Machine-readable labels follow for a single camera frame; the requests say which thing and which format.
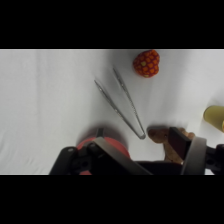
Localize brown plush toy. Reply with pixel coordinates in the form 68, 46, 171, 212
147, 125, 197, 165

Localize yellow-green cup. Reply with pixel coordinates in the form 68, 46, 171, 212
203, 105, 224, 133

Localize pink bowl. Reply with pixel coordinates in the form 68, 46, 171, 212
75, 128, 132, 175

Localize red ball with yellow dots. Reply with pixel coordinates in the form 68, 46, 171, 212
132, 49, 161, 79

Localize metal tongs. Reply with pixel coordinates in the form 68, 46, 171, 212
93, 66, 147, 140

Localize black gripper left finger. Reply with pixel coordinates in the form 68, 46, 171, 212
49, 136, 153, 175

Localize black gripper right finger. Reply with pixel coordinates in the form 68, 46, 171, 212
168, 126, 224, 175

